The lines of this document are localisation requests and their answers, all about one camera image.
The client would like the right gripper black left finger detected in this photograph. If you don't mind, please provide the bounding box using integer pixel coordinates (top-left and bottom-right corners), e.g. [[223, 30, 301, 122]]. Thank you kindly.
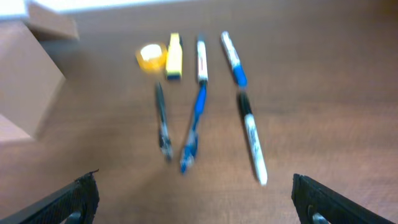
[[1, 171, 100, 224]]

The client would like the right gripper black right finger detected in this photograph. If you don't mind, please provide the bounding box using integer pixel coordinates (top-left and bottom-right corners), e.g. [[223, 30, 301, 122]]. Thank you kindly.
[[291, 174, 391, 223]]

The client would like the black ballpoint pen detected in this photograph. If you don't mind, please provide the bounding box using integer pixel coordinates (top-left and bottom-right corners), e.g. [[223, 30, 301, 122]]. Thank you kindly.
[[155, 82, 174, 161]]

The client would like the blue ballpoint pen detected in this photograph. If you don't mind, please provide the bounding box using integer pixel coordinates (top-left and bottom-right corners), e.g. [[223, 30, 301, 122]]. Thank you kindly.
[[180, 82, 207, 174]]

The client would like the brown cardboard box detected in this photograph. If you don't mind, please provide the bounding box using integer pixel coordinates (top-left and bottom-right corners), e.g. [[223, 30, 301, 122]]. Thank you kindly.
[[1, 1, 80, 142]]

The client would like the blue capped whiteboard marker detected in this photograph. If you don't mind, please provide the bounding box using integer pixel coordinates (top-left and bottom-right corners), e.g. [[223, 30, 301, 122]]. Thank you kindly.
[[221, 31, 248, 88]]

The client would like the yellow tape roll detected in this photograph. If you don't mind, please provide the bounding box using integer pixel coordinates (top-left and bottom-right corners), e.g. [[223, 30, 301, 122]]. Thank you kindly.
[[135, 42, 167, 73]]

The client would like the yellow highlighter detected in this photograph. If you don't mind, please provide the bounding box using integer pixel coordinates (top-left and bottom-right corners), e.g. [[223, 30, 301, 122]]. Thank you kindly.
[[165, 33, 183, 80]]

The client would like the black capped whiteboard marker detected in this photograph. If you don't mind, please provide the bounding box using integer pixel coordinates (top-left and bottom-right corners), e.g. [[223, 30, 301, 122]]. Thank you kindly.
[[197, 35, 208, 83]]

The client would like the black permanent marker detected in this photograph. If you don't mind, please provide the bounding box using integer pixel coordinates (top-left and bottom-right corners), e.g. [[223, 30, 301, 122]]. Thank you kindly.
[[238, 91, 268, 186]]

